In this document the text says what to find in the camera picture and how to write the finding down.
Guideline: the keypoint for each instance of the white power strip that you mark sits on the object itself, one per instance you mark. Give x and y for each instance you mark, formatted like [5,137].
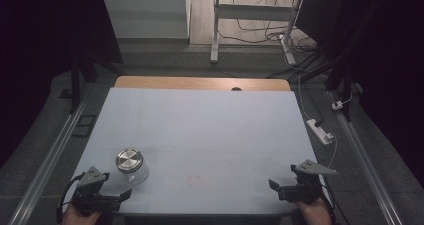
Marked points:
[319,131]

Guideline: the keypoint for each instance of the white desk frame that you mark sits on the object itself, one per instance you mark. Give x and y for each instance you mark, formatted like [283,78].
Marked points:
[248,12]

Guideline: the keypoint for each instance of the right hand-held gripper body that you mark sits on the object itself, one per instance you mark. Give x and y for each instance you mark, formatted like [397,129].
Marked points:
[305,190]

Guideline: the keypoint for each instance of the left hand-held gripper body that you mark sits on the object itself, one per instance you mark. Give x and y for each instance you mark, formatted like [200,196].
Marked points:
[90,193]

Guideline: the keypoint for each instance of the person's right hand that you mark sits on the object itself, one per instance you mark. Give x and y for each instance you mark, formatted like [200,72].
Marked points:
[313,213]

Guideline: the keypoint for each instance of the person's left hand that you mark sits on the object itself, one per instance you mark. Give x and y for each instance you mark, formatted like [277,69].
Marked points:
[76,218]

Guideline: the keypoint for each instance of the black metal stand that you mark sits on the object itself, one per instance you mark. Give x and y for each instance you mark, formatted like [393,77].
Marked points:
[76,85]
[345,85]

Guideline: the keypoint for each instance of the black floor bracket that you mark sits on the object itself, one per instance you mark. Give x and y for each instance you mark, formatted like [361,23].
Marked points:
[84,125]

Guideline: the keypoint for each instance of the round steel jar lid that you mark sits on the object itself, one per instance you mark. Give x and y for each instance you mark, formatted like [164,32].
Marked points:
[129,160]

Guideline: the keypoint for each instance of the aluminium floor rail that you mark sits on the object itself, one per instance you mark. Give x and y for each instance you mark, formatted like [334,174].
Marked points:
[366,171]
[46,168]

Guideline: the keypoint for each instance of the small white adapter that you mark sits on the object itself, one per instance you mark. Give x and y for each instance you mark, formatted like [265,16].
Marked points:
[337,105]

